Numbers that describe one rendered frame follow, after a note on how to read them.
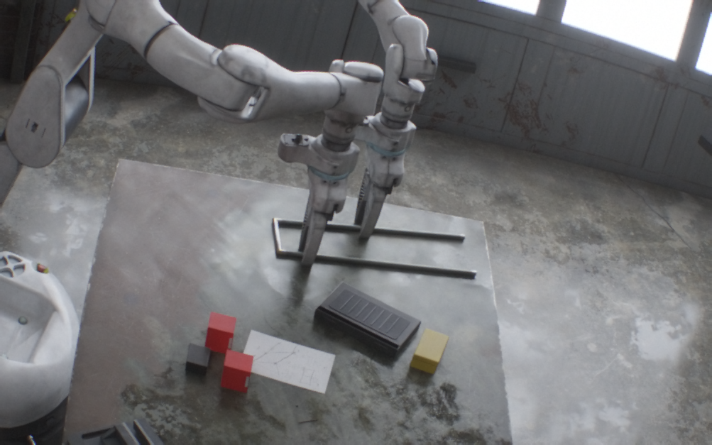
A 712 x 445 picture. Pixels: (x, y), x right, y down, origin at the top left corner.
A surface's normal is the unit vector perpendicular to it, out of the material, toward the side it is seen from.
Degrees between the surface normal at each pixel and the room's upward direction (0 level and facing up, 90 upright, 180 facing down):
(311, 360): 0
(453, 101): 90
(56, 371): 48
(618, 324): 0
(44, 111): 90
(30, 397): 53
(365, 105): 77
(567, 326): 0
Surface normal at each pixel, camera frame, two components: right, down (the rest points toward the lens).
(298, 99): 0.69, 0.44
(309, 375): 0.22, -0.79
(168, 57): -0.26, 0.26
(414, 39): 0.27, -0.37
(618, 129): 0.02, 0.59
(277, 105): 0.49, 0.66
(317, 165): -0.39, 0.46
